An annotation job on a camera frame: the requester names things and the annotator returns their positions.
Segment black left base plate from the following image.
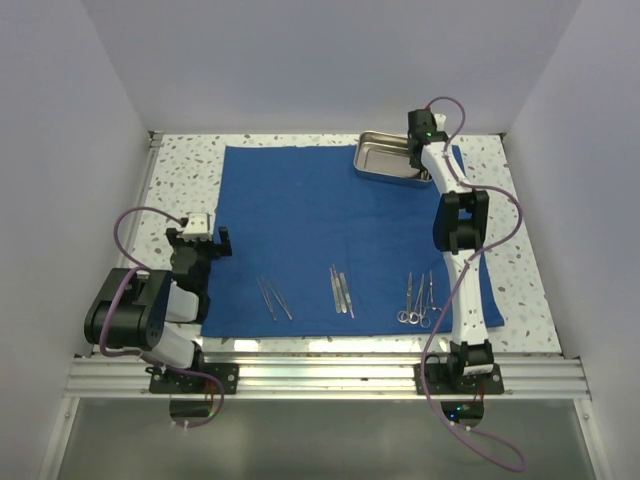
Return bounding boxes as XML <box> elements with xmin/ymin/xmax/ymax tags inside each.
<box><xmin>145</xmin><ymin>363</ymin><xmax>240</xmax><ymax>395</ymax></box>

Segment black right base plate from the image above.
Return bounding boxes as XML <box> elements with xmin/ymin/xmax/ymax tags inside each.
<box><xmin>414</xmin><ymin>354</ymin><xmax>505</xmax><ymax>395</ymax></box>

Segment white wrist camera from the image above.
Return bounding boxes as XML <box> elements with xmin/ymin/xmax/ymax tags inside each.
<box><xmin>180</xmin><ymin>212</ymin><xmax>211</xmax><ymax>241</ymax></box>
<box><xmin>433</xmin><ymin>113</ymin><xmax>446</xmax><ymax>131</ymax></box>

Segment silver scalpel handle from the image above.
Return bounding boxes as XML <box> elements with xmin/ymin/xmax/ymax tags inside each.
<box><xmin>337</xmin><ymin>272</ymin><xmax>348</xmax><ymax>313</ymax></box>
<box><xmin>339</xmin><ymin>272</ymin><xmax>355</xmax><ymax>318</ymax></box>
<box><xmin>329</xmin><ymin>265</ymin><xmax>342</xmax><ymax>313</ymax></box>

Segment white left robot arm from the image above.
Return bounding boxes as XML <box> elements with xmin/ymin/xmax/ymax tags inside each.
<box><xmin>84</xmin><ymin>227</ymin><xmax>232</xmax><ymax>393</ymax></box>

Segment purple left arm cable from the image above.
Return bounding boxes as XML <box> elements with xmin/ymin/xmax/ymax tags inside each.
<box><xmin>98</xmin><ymin>207</ymin><xmax>226</xmax><ymax>432</ymax></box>

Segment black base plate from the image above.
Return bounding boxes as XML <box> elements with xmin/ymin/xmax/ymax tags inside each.
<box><xmin>145</xmin><ymin>363</ymin><xmax>240</xmax><ymax>395</ymax></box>
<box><xmin>414</xmin><ymin>354</ymin><xmax>505</xmax><ymax>395</ymax></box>

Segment silver surgical forceps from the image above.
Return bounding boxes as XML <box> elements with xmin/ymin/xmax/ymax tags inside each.
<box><xmin>425</xmin><ymin>271</ymin><xmax>441</xmax><ymax>312</ymax></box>
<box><xmin>413</xmin><ymin>275</ymin><xmax>431</xmax><ymax>329</ymax></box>

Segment aluminium rail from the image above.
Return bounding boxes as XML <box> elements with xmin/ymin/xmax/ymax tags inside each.
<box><xmin>63</xmin><ymin>353</ymin><xmax>591</xmax><ymax>400</ymax></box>
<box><xmin>89</xmin><ymin>130</ymin><xmax>164</xmax><ymax>357</ymax></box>

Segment aluminium left side rail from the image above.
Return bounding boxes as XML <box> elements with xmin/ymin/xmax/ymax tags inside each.
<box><xmin>89</xmin><ymin>130</ymin><xmax>164</xmax><ymax>357</ymax></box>

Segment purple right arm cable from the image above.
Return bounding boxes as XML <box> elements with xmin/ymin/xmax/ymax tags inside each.
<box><xmin>419</xmin><ymin>96</ymin><xmax>527</xmax><ymax>474</ymax></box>

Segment aluminium front rail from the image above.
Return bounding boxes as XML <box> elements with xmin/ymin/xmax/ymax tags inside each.
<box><xmin>63</xmin><ymin>353</ymin><xmax>591</xmax><ymax>400</ymax></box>

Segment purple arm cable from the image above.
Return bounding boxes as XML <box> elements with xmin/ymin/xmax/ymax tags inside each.
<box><xmin>98</xmin><ymin>207</ymin><xmax>226</xmax><ymax>432</ymax></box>
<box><xmin>419</xmin><ymin>96</ymin><xmax>527</xmax><ymax>474</ymax></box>

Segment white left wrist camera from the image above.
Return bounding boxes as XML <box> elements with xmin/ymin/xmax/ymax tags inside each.
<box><xmin>180</xmin><ymin>212</ymin><xmax>211</xmax><ymax>241</ymax></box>

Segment silver surgical scissors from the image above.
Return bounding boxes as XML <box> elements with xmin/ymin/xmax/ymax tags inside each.
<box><xmin>397</xmin><ymin>273</ymin><xmax>419</xmax><ymax>325</ymax></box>

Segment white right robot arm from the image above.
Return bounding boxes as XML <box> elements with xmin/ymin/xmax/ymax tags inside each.
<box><xmin>407</xmin><ymin>107</ymin><xmax>495</xmax><ymax>394</ymax></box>

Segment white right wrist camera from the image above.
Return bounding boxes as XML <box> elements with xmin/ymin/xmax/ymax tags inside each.
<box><xmin>433</xmin><ymin>113</ymin><xmax>446</xmax><ymax>131</ymax></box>

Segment stainless steel instrument tray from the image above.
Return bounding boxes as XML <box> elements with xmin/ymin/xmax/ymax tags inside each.
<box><xmin>353</xmin><ymin>131</ymin><xmax>431</xmax><ymax>188</ymax></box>

